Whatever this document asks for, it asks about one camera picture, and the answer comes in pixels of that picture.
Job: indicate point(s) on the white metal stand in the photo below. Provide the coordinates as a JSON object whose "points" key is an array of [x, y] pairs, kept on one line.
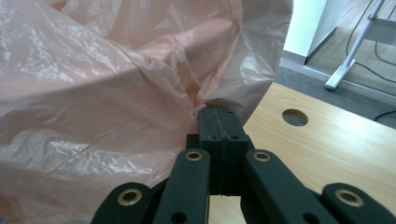
{"points": [[345, 67]]}

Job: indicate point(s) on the white wall panel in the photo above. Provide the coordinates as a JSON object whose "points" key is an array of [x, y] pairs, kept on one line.
{"points": [[303, 25]]}

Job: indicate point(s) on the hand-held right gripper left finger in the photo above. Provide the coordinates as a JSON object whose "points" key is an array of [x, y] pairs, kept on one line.
{"points": [[211, 140]]}

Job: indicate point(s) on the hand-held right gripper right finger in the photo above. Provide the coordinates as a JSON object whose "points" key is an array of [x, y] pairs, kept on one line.
{"points": [[233, 146]]}

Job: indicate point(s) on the pink plastic bag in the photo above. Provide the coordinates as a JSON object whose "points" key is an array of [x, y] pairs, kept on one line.
{"points": [[93, 109]]}

